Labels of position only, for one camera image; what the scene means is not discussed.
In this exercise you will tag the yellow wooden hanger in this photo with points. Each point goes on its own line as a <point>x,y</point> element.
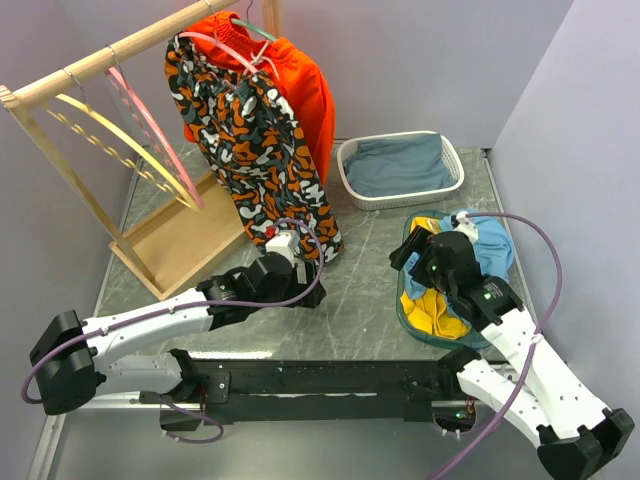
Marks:
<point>146,166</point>

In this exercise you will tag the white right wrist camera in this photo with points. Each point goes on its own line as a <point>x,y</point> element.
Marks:
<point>462,223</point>

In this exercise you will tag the white plastic basket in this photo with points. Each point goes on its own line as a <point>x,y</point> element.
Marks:
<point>449,156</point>

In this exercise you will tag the grey-blue cloth in basket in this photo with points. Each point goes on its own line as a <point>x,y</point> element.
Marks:
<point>398,166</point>

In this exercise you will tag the light pink hanger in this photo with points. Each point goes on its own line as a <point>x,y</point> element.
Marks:
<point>250,64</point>

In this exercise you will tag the camouflage shorts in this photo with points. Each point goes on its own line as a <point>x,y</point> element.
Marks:
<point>249,135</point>

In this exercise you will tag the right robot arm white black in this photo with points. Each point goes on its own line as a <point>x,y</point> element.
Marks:
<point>575,433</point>

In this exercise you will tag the orange shorts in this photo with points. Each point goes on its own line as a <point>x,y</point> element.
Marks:
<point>297,76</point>

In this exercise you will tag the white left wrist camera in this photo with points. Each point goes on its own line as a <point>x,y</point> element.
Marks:
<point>283,242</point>

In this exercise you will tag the green hanger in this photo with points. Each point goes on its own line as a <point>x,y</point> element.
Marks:
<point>251,27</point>

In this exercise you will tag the wooden clothes rack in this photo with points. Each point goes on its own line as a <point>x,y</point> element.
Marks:
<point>174,247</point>

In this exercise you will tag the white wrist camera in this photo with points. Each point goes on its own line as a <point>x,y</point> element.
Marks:
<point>283,242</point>
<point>462,223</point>

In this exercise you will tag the light blue shorts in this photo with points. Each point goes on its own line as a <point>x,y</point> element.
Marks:
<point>494,250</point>

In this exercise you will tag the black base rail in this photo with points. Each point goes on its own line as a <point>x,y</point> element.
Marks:
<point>236,391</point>

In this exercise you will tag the yellow shorts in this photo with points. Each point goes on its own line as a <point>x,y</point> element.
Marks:
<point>427,310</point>

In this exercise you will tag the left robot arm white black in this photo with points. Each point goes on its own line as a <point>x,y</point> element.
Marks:
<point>75,360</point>

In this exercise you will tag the teal transparent basket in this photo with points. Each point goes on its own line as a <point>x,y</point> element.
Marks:
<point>472,340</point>

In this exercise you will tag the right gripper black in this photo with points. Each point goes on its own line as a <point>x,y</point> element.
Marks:
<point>419,241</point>

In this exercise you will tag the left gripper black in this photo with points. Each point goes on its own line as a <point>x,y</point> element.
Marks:
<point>299,289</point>

